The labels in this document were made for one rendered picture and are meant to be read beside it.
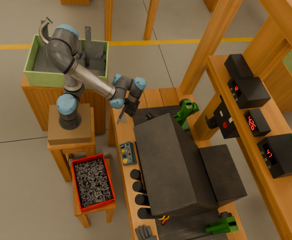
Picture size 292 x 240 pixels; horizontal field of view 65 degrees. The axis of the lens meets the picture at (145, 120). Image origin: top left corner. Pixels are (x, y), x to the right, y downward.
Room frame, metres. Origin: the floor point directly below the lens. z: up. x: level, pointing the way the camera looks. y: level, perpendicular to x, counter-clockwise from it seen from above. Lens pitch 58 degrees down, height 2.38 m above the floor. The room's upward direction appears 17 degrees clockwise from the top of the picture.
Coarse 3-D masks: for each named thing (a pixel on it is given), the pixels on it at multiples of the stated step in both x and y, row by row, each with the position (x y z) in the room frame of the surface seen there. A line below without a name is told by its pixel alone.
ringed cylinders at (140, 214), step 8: (136, 176) 0.28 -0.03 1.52; (136, 184) 0.25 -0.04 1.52; (144, 192) 0.24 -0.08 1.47; (136, 200) 0.20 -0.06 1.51; (144, 200) 0.20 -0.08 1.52; (144, 208) 0.18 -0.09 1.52; (144, 216) 0.15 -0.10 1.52; (152, 216) 0.17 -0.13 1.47; (160, 216) 0.19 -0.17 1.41; (168, 216) 0.21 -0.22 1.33
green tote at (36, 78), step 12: (36, 36) 1.35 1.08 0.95; (36, 48) 1.29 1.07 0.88; (84, 48) 1.47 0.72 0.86; (108, 48) 1.46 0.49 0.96; (24, 72) 0.97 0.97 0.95; (36, 72) 0.99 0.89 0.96; (48, 72) 1.02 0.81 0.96; (36, 84) 0.98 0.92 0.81; (48, 84) 1.01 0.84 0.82; (60, 84) 1.04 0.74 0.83
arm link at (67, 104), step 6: (60, 96) 0.73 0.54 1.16; (66, 96) 0.75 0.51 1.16; (72, 96) 0.76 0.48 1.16; (60, 102) 0.69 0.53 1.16; (66, 102) 0.71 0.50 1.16; (72, 102) 0.72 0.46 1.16; (78, 102) 0.76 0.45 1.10; (60, 108) 0.66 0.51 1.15; (66, 108) 0.67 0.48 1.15; (72, 108) 0.69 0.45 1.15; (60, 114) 0.66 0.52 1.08; (66, 114) 0.65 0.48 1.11; (72, 114) 0.68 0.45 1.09
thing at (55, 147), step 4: (92, 108) 0.91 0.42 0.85; (92, 112) 0.87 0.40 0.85; (92, 116) 0.84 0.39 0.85; (92, 120) 0.80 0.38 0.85; (92, 124) 0.77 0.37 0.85; (92, 128) 0.74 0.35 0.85; (92, 132) 0.71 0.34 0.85; (92, 136) 0.68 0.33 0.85; (92, 140) 0.65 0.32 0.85; (48, 144) 0.53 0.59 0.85; (60, 144) 0.55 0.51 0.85; (64, 144) 0.56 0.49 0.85; (68, 144) 0.57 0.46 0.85; (72, 144) 0.58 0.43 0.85; (76, 144) 0.59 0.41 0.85; (80, 144) 0.59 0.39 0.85; (84, 144) 0.60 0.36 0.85; (88, 144) 0.61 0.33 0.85; (92, 144) 0.62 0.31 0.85; (48, 148) 0.50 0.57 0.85; (52, 148) 0.51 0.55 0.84; (56, 148) 0.52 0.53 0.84; (60, 148) 0.53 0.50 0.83; (64, 148) 0.54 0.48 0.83; (68, 148) 0.55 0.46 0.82; (72, 148) 0.56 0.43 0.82
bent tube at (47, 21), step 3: (45, 18) 1.32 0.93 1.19; (48, 18) 1.35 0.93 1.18; (45, 21) 1.32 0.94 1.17; (48, 21) 1.32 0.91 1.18; (51, 21) 1.35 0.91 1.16; (42, 24) 1.30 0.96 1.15; (45, 24) 1.30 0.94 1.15; (42, 27) 1.29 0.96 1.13; (39, 30) 1.27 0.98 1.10; (42, 30) 1.28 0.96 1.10; (39, 33) 1.26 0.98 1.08; (42, 33) 1.28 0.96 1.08; (42, 36) 1.26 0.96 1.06; (42, 39) 1.25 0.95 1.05; (45, 39) 1.26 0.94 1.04; (45, 42) 1.25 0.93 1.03
